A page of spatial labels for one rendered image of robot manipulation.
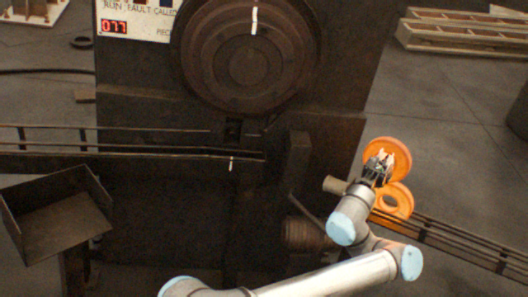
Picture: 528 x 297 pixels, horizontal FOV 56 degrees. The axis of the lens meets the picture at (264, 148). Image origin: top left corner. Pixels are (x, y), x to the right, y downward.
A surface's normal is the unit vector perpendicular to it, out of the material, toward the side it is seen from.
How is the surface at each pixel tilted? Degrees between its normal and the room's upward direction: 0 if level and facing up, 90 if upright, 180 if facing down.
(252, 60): 90
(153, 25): 90
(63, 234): 5
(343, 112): 0
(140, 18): 90
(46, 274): 0
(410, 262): 58
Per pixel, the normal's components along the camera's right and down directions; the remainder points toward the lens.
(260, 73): 0.07, 0.59
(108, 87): 0.15, -0.80
